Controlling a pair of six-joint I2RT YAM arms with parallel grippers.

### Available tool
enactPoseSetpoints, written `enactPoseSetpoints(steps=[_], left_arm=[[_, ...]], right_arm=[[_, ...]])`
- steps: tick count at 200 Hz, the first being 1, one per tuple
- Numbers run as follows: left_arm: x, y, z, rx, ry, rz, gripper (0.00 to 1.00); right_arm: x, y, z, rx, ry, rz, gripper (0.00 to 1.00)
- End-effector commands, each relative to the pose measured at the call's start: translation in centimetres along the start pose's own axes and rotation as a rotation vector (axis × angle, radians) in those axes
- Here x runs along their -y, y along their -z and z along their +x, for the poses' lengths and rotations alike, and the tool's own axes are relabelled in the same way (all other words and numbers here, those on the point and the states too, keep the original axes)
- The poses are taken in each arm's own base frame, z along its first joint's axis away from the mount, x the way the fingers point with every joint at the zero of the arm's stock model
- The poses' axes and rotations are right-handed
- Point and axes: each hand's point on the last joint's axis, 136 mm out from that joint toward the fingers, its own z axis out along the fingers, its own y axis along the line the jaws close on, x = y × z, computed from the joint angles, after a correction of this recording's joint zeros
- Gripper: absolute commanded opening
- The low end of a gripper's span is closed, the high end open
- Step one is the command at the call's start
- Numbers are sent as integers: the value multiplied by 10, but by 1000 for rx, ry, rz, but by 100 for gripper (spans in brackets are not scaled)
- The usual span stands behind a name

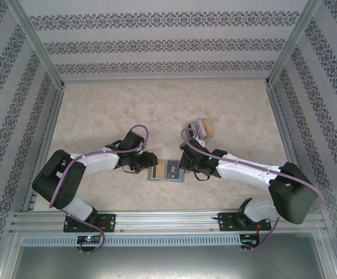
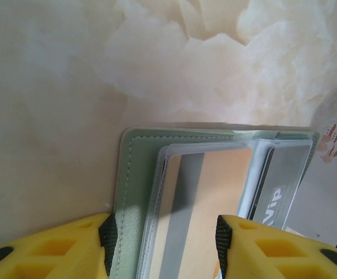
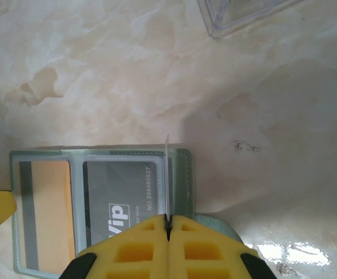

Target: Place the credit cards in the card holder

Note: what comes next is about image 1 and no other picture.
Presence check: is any orange credit card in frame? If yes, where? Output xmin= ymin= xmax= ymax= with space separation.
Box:
xmin=201 ymin=118 xmax=215 ymax=137
xmin=152 ymin=163 xmax=166 ymax=179

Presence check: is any dark blue credit card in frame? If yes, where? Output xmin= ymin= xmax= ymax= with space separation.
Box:
xmin=165 ymin=160 xmax=181 ymax=181

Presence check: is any green card holder wallet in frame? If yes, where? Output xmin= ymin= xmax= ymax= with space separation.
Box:
xmin=146 ymin=159 xmax=186 ymax=183

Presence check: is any clear acrylic card stand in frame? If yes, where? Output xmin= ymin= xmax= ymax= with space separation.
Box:
xmin=187 ymin=117 xmax=215 ymax=146

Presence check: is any grey credit card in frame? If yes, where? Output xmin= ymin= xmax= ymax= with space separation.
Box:
xmin=191 ymin=121 xmax=205 ymax=139

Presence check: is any grey metal sheet panel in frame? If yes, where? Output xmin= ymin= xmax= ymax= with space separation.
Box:
xmin=0 ymin=245 xmax=337 ymax=279

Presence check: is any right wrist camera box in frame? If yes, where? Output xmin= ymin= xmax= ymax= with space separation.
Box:
xmin=182 ymin=138 xmax=208 ymax=155

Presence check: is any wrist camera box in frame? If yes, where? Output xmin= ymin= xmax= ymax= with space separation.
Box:
xmin=122 ymin=130 xmax=146 ymax=151
xmin=182 ymin=138 xmax=208 ymax=155

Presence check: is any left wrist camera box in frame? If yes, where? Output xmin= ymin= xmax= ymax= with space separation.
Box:
xmin=122 ymin=130 xmax=146 ymax=151

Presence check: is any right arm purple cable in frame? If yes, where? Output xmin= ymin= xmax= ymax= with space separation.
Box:
xmin=180 ymin=127 xmax=326 ymax=252

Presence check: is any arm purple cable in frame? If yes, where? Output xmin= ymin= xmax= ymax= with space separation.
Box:
xmin=180 ymin=127 xmax=326 ymax=252
xmin=48 ymin=124 xmax=151 ymax=255

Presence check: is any long aluminium mounting rail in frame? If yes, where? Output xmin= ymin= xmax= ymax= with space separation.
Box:
xmin=9 ymin=210 xmax=327 ymax=235

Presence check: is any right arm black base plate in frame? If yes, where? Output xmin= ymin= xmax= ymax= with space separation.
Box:
xmin=218 ymin=212 xmax=273 ymax=233

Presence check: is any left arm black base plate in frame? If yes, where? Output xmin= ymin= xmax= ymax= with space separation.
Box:
xmin=63 ymin=213 xmax=117 ymax=233

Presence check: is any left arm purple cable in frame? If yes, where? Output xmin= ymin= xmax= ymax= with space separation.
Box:
xmin=48 ymin=124 xmax=151 ymax=255

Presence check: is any slotted grey cable duct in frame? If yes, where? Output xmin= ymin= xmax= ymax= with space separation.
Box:
xmin=20 ymin=234 xmax=242 ymax=247

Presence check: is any aluminium table side rail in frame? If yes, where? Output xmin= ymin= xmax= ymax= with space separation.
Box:
xmin=264 ymin=81 xmax=314 ymax=210
xmin=21 ymin=83 xmax=66 ymax=212

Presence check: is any aluminium frame post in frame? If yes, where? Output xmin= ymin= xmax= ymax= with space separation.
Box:
xmin=265 ymin=0 xmax=323 ymax=87
xmin=6 ymin=0 xmax=66 ymax=88

